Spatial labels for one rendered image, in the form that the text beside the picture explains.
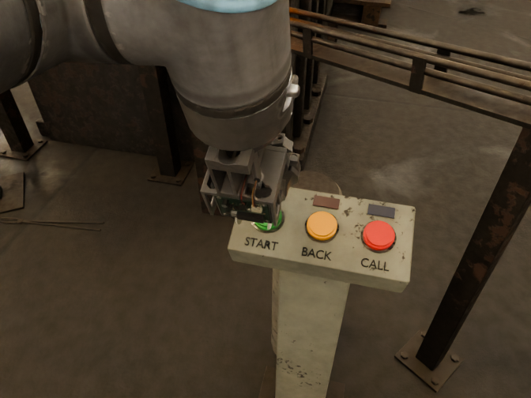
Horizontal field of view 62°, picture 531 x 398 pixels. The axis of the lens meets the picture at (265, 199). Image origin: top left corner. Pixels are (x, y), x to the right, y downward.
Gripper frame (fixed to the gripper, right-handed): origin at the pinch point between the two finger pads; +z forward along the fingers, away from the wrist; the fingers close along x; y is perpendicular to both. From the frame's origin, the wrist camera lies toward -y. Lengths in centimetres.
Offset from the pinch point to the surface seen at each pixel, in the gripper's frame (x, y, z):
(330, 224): 8.5, -0.1, 4.5
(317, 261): 7.6, 5.0, 5.7
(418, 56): 17.5, -30.8, 3.5
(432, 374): 37, 6, 66
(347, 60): 6.1, -38.4, 13.5
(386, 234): 15.8, 0.0, 4.6
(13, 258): -84, -1, 70
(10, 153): -118, -43, 84
